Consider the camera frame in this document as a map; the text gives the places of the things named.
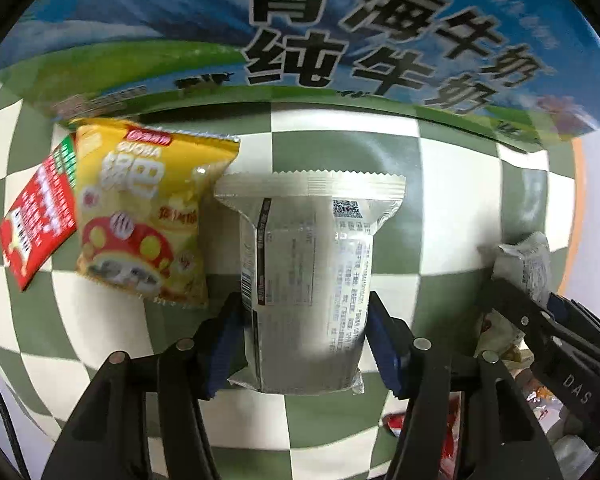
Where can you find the cardboard box blue print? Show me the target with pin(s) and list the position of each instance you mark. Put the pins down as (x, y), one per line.
(180, 35)

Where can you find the instant noodle packet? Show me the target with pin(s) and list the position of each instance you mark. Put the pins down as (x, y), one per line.
(394, 422)

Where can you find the silver white snack packet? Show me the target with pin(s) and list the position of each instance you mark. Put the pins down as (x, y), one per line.
(305, 270)

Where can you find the yellow snack packet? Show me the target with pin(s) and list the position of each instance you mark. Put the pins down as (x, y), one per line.
(130, 200)

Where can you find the red snack packet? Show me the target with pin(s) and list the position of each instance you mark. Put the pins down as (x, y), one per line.
(35, 220)

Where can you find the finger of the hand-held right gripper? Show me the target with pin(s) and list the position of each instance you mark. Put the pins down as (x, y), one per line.
(520, 310)
(559, 306)

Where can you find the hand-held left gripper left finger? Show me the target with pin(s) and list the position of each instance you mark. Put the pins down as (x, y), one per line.
(220, 345)

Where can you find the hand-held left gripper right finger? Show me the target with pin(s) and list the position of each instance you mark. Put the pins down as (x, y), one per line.
(385, 350)

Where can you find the white grey snack packet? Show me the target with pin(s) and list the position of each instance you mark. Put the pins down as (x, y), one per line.
(522, 265)

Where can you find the green white checkered mat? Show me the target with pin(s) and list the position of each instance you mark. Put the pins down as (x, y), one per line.
(330, 160)

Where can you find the pale pink yellow-edged packet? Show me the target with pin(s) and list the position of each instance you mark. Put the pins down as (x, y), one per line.
(500, 335)

